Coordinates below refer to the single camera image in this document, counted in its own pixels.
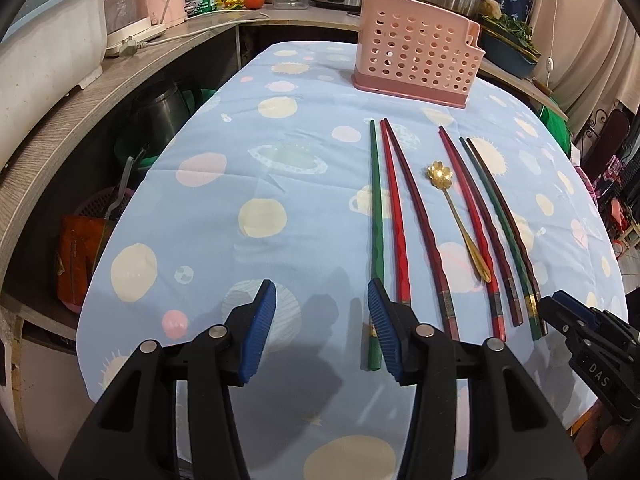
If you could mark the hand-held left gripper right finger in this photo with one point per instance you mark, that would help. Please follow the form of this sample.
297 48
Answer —
385 330

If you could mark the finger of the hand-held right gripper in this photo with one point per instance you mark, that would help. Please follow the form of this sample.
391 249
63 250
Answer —
557 317
575 302

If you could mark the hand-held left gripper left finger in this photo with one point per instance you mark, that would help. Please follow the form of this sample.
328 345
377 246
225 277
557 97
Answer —
257 330

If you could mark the green chopstick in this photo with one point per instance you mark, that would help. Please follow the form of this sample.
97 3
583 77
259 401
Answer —
532 320
378 250

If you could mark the dark brown chopstick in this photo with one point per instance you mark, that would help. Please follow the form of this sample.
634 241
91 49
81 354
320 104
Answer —
534 285

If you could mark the red chopstick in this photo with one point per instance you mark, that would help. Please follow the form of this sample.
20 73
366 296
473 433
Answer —
404 290
497 325

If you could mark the maroon chopstick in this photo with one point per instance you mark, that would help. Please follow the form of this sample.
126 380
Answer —
448 317
514 305

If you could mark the gold flower spoon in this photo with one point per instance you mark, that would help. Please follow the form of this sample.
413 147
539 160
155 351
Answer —
439 172

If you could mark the pink perforated utensil basket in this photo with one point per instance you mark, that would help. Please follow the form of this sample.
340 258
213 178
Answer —
415 50

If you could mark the pink patterned cloth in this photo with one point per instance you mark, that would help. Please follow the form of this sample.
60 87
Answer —
602 180

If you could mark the green cloth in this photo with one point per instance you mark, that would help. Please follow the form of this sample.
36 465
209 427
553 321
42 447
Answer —
557 130

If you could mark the blue printed tablecloth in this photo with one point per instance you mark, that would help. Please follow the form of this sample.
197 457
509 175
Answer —
250 135

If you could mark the orange packet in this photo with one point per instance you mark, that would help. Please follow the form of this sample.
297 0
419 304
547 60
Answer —
75 260

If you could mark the brown wooden stick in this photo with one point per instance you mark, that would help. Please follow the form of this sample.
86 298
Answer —
542 86

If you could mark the blue basin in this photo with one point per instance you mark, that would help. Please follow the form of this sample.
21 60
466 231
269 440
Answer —
510 60

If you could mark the beige curtain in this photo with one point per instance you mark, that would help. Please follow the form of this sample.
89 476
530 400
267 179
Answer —
585 35

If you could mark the leafy greens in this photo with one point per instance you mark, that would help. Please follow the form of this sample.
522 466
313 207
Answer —
517 30

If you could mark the brown potato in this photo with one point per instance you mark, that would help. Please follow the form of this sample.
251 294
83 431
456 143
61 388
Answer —
491 7

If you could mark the red tomato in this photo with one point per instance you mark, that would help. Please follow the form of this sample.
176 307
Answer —
254 0

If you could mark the clear lidded food container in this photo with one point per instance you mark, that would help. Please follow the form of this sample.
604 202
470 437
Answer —
291 1

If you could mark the white plastic tub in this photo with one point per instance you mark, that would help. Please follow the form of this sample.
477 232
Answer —
45 60

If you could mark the white appliance with clear lid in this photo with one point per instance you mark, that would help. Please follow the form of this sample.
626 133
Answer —
127 10

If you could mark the black wrought iron frame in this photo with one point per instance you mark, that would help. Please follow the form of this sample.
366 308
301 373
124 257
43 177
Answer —
595 130

